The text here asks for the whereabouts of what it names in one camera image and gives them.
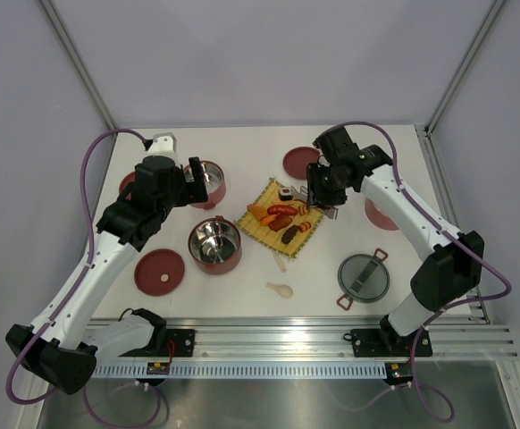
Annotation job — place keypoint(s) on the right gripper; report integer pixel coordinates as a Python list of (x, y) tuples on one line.
[(314, 173)]

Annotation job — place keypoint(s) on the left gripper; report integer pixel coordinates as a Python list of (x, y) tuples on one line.
[(197, 192)]

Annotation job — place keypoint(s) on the sushi roll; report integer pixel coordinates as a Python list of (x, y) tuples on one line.
[(285, 194)]

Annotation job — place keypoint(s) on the metal tongs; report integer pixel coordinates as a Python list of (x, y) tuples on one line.
[(301, 194)]

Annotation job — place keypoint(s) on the red sausage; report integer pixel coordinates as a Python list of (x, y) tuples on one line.
[(282, 210)]

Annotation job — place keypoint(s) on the brown meat slice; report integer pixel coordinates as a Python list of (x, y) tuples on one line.
[(280, 223)]

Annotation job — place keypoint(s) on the fried chicken piece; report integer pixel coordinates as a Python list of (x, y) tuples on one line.
[(258, 212)]

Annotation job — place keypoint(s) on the dark chocolate pastry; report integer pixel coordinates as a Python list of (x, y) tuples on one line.
[(290, 234)]

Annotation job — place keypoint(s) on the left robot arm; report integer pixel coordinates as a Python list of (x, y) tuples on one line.
[(54, 346)]

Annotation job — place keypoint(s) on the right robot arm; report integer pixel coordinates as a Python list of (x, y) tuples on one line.
[(451, 260)]

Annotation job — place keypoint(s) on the back red lid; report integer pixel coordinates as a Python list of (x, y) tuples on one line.
[(295, 162)]

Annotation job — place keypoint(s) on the back left red steel bowl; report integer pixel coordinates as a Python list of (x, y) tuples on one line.
[(215, 185)]

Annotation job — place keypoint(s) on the red steel bowl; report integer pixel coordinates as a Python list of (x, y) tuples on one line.
[(215, 185), (377, 218), (215, 245)]

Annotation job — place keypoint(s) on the bamboo woven tray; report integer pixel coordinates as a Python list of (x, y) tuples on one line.
[(272, 239)]

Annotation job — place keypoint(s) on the front red steel bowl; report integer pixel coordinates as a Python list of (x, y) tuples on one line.
[(215, 245)]

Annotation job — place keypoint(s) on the far left red lid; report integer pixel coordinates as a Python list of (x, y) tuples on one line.
[(126, 184)]

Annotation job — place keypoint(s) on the right red steel bowl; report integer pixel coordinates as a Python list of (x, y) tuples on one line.
[(377, 218)]

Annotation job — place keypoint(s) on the front left red lid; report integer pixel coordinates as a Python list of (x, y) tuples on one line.
[(159, 272)]

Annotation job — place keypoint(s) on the beige spoon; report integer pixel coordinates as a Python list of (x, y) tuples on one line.
[(282, 290)]

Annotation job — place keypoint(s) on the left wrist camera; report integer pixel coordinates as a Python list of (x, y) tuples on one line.
[(163, 144)]

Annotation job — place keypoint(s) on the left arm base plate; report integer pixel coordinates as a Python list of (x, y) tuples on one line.
[(178, 342)]

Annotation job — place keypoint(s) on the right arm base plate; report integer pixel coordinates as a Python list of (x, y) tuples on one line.
[(368, 343)]

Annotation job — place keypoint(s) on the white slotted cable duct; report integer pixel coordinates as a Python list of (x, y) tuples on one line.
[(242, 370)]

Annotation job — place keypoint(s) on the aluminium rail frame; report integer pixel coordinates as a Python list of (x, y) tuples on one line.
[(472, 380)]

